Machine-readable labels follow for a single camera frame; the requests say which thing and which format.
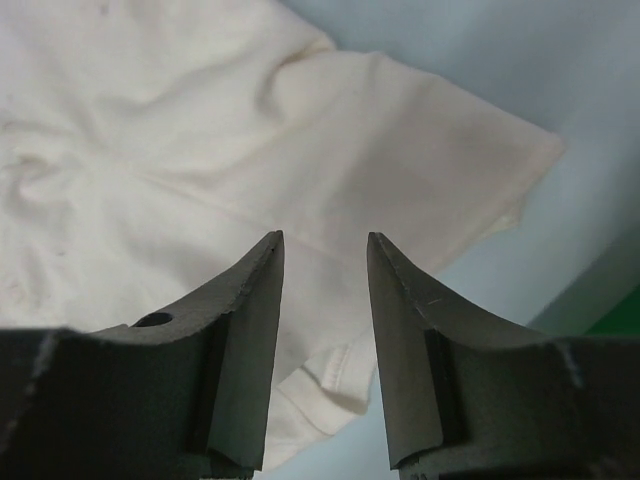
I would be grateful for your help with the cream white t shirt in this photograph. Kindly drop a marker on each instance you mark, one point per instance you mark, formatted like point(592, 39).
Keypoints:
point(147, 145)

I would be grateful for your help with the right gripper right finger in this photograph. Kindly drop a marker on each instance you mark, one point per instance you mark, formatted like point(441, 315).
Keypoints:
point(467, 394)

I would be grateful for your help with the green plastic bin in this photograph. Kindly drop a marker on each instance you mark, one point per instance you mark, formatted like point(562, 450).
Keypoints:
point(623, 319)

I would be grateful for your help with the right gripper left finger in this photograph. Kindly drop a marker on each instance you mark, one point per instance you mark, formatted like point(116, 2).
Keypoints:
point(181, 394)

